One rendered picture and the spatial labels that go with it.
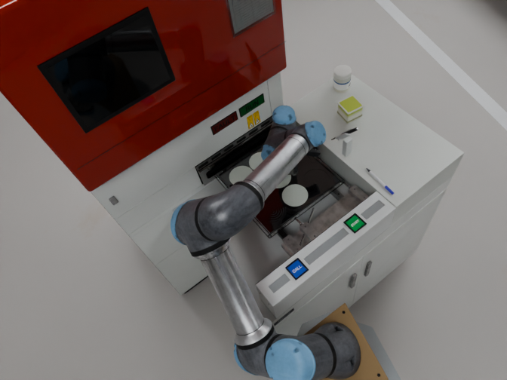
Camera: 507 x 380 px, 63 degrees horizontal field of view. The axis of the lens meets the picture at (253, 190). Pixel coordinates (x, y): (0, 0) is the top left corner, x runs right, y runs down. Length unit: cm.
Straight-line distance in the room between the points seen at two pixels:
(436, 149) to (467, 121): 148
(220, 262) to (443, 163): 93
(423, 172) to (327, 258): 49
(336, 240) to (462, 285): 120
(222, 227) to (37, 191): 244
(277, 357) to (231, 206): 40
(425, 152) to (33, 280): 235
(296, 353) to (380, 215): 62
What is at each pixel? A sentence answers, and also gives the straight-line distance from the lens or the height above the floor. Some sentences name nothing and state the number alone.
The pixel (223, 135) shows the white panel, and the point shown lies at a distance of 163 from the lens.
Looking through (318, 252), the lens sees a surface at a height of 96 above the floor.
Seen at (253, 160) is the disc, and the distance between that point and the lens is 171.
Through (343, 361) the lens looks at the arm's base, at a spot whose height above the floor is 108.
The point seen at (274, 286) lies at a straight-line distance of 139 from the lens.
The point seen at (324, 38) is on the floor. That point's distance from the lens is 367.
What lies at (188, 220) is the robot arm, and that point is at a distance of 105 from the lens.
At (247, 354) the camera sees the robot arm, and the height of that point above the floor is 109.
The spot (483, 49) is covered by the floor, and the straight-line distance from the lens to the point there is 371.
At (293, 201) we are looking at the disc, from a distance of 158.
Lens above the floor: 226
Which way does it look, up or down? 57 degrees down
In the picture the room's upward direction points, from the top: 14 degrees counter-clockwise
